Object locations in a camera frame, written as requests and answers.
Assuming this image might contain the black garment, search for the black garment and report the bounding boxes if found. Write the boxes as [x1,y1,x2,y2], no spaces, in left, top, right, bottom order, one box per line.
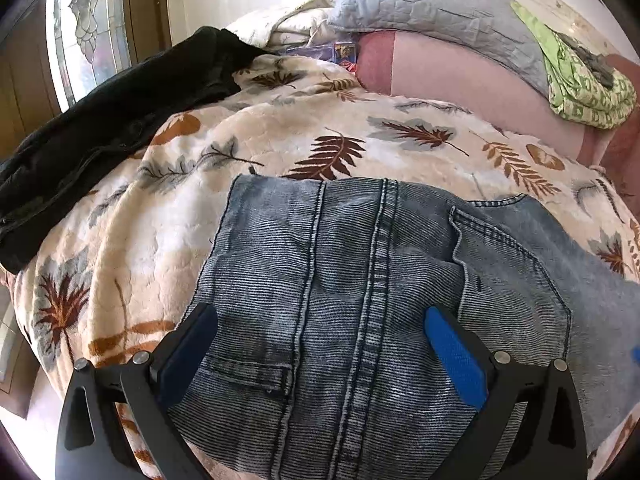
[1,26,262,274]

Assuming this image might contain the grey-blue denim pants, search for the grey-blue denim pants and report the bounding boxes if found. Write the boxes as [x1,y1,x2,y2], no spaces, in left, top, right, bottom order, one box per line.
[170,176,639,479]

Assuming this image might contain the leaf-patterned cream blanket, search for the leaf-patterned cream blanket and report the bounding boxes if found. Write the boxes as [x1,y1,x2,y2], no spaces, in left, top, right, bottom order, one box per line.
[12,54,640,480]

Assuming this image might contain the grey quilted pillow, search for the grey quilted pillow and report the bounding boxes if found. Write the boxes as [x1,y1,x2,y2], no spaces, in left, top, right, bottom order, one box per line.
[329,0,548,96]

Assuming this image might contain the blue printed package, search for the blue printed package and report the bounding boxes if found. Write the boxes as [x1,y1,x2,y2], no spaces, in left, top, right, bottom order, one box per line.
[283,41,358,74]

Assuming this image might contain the stained glass window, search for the stained glass window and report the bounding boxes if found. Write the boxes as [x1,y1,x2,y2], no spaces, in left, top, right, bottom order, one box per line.
[46,0,131,112]

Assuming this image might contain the green patterned folded cloth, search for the green patterned folded cloth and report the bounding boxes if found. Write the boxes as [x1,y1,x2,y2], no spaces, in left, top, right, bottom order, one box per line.
[511,1,637,130]

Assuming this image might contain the white cloth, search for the white cloth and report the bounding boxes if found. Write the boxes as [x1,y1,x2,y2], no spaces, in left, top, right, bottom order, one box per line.
[226,0,337,51]

